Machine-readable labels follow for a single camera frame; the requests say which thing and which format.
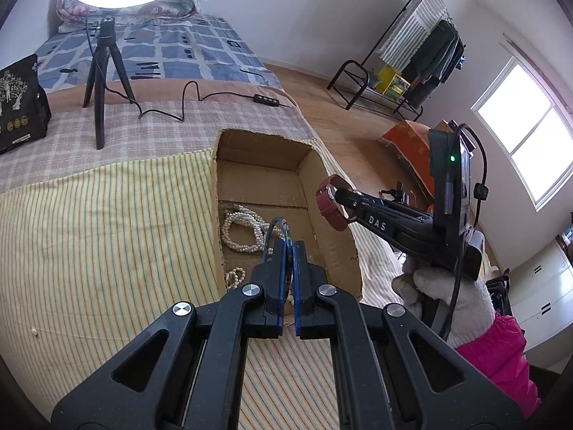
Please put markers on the cardboard box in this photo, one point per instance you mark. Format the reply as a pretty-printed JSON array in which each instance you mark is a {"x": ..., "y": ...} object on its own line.
[{"x": 264, "y": 188}]

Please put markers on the person's right forearm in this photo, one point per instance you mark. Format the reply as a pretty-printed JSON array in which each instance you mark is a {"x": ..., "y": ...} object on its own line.
[{"x": 497, "y": 358}]

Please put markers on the window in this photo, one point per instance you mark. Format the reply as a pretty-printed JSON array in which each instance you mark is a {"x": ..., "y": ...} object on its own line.
[{"x": 523, "y": 116}]

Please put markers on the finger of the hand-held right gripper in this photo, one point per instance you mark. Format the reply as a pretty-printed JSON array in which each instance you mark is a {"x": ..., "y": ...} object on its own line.
[
  {"x": 385, "y": 228},
  {"x": 371, "y": 200}
]

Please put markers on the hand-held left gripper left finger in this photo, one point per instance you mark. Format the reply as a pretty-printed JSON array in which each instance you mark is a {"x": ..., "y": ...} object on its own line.
[{"x": 281, "y": 286}]

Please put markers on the yellow striped blanket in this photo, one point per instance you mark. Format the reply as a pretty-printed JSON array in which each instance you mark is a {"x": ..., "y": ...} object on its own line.
[{"x": 112, "y": 242}]

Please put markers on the beige plaid blanket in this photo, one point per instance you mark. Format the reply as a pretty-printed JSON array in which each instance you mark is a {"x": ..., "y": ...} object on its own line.
[{"x": 156, "y": 134}]

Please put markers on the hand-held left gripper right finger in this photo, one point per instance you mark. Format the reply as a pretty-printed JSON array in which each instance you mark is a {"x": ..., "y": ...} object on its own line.
[{"x": 297, "y": 286}]

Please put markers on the small black floor tripod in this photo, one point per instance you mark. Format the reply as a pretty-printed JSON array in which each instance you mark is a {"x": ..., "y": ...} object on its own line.
[{"x": 396, "y": 193}]

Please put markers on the white cabinet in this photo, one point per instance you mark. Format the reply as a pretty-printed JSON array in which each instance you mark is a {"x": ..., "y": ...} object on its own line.
[{"x": 546, "y": 300}]

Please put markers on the black clothes rack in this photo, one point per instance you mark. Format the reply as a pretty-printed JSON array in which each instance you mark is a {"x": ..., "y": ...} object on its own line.
[{"x": 353, "y": 76}]

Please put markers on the striped hanging cloth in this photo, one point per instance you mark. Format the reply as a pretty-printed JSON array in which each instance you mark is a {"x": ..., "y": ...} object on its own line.
[{"x": 412, "y": 22}]

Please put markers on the black printed bag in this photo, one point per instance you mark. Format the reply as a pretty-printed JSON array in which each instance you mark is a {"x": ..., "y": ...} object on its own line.
[{"x": 20, "y": 107}]

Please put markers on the person's right hand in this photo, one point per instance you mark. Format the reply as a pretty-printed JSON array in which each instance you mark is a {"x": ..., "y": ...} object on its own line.
[{"x": 474, "y": 304}]

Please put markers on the blue checked bed sheet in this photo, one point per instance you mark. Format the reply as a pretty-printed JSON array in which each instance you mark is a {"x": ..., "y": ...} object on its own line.
[{"x": 179, "y": 58}]

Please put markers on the dark hanging clothes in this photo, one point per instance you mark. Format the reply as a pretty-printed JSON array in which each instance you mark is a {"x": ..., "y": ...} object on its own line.
[{"x": 436, "y": 53}]

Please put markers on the floral pillows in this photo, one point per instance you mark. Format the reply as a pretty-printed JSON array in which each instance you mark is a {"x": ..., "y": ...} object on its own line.
[{"x": 170, "y": 6}]

